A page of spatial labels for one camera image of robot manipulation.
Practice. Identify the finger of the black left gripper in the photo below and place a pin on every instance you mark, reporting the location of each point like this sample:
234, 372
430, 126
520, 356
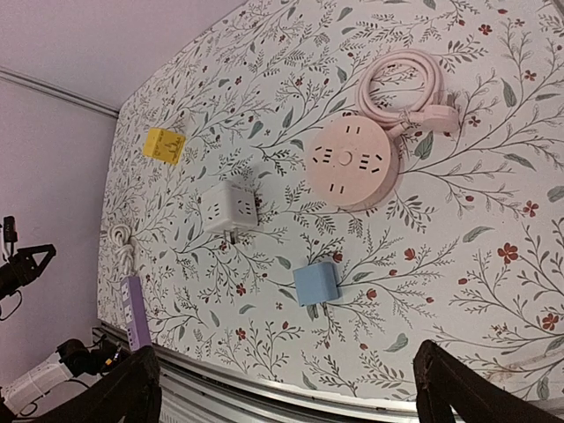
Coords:
29, 263

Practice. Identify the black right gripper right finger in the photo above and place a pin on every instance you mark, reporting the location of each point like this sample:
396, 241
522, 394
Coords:
446, 388

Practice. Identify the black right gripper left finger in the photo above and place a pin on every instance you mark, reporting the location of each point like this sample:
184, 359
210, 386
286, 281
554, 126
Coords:
130, 393

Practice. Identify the purple power strip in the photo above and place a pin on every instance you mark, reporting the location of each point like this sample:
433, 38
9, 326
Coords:
134, 313

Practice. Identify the blue cube plug adapter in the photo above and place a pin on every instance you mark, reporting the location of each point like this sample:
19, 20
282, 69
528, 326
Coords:
316, 284

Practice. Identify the white cube socket adapter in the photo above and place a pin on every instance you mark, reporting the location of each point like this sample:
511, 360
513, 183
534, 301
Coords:
229, 210

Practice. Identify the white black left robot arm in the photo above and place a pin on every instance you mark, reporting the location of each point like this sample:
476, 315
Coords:
9, 239

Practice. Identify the yellow cube socket adapter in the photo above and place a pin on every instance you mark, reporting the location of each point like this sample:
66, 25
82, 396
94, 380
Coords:
164, 145

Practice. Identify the floral patterned tablecloth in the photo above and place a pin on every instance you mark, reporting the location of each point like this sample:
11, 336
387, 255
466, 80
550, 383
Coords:
311, 189

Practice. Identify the round pink power strip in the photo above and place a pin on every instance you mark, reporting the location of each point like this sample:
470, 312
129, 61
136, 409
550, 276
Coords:
352, 164

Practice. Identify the aluminium table front rail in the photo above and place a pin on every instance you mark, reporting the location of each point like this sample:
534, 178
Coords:
273, 396

